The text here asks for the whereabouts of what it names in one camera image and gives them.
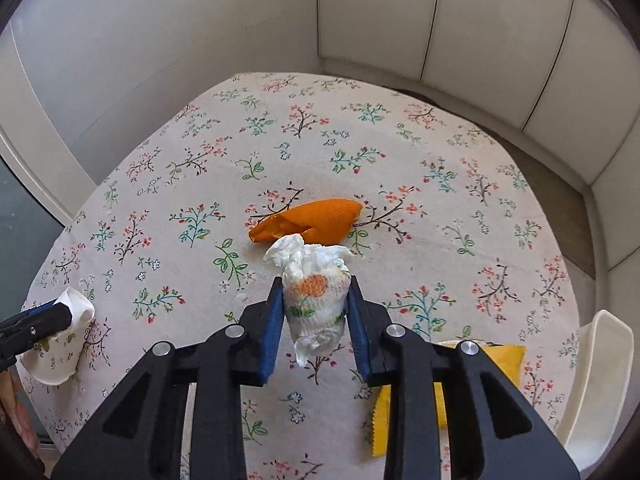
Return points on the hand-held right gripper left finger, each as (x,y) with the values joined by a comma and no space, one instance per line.
(272,332)

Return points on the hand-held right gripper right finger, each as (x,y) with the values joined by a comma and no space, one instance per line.
(360,337)

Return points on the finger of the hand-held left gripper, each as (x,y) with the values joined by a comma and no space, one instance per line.
(40,322)

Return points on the white printed paper cup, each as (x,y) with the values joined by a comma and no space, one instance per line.
(55,357)

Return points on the printed tissue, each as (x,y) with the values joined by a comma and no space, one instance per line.
(315,285)

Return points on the person's left hand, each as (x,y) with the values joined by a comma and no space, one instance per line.
(17,415)

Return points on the orange peel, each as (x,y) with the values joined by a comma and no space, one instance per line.
(325,215)

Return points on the yellow snack packet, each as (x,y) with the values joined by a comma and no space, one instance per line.
(505,362)

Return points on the white plastic chair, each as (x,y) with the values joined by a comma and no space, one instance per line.
(595,385)

